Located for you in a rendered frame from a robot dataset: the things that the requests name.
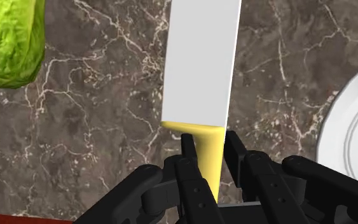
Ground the yellow handled knife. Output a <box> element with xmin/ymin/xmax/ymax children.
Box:
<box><xmin>160</xmin><ymin>0</ymin><xmax>242</xmax><ymax>204</ymax></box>

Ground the green lettuce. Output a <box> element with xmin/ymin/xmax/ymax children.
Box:
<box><xmin>0</xmin><ymin>0</ymin><xmax>46</xmax><ymax>90</ymax></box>

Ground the red robot stand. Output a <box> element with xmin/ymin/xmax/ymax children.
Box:
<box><xmin>0</xmin><ymin>213</ymin><xmax>74</xmax><ymax>224</ymax></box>

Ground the white plate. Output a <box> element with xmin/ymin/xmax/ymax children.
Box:
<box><xmin>316</xmin><ymin>57</ymin><xmax>358</xmax><ymax>190</ymax></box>

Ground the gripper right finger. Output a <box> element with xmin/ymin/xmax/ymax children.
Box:
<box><xmin>223</xmin><ymin>130</ymin><xmax>358</xmax><ymax>224</ymax></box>

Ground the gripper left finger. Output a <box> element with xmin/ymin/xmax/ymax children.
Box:
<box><xmin>73</xmin><ymin>133</ymin><xmax>226</xmax><ymax>224</ymax></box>

